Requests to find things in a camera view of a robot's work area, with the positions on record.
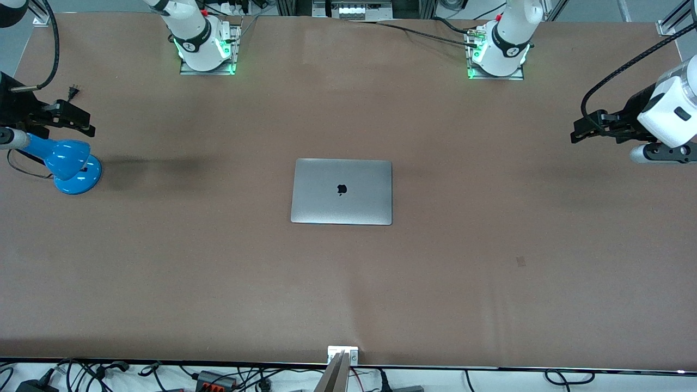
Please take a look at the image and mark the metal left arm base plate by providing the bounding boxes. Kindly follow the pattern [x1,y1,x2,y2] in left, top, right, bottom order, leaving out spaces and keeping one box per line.
[466,26,525,82]

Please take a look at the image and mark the white power strip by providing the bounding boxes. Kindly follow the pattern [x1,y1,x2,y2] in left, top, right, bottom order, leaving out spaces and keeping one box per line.
[217,0,254,16]

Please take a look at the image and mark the brown table cover sheet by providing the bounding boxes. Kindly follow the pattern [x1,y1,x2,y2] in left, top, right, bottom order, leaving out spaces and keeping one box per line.
[0,11,697,372]

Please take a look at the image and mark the aluminium camera mount bar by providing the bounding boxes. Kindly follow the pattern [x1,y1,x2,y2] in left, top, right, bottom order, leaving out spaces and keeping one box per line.
[313,351,350,392]

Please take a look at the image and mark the grey control box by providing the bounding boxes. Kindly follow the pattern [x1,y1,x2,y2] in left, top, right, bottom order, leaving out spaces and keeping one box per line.
[312,0,394,21]

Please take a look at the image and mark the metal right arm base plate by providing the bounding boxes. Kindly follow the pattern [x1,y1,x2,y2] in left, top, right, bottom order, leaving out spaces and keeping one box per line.
[179,21,242,76]

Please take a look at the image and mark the black lamp power cord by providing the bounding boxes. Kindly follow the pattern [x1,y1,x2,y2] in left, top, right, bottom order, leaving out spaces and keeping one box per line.
[7,84,81,181]

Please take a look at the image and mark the black power adapter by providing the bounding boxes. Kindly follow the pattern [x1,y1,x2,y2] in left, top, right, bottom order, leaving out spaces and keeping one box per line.
[15,377,58,392]

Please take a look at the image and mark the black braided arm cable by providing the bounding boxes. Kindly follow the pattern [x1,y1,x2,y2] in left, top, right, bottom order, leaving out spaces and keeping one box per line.
[11,0,60,91]
[580,22,697,124]

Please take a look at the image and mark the black looped floor cable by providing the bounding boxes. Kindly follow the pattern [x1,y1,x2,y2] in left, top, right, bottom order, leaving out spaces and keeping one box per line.
[545,369,595,385]

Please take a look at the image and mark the thick black table cable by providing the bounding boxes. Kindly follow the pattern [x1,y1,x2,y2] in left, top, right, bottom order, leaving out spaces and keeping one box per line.
[433,16,481,35]

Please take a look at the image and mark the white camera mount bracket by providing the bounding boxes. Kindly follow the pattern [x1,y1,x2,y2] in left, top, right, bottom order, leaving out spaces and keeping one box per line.
[327,346,359,365]

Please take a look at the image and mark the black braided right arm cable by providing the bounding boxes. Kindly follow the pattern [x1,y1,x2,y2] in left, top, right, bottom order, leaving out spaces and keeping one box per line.
[11,0,60,91]

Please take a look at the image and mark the black box orange terminals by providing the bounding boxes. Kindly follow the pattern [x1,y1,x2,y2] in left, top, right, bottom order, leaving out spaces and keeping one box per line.
[195,370,239,392]

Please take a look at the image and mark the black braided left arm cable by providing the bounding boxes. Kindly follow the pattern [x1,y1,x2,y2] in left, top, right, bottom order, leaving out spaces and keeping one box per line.
[580,22,697,124]

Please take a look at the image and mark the grey laptop computer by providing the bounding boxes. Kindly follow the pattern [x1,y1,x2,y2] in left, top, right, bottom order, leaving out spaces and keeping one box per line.
[290,158,393,226]

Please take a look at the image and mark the thin black table cable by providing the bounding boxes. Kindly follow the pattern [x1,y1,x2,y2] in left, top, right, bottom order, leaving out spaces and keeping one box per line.
[348,20,479,48]

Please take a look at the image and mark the aluminium frame corner post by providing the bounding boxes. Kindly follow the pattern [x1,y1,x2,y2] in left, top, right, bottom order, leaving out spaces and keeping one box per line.
[656,0,697,38]
[27,0,51,27]

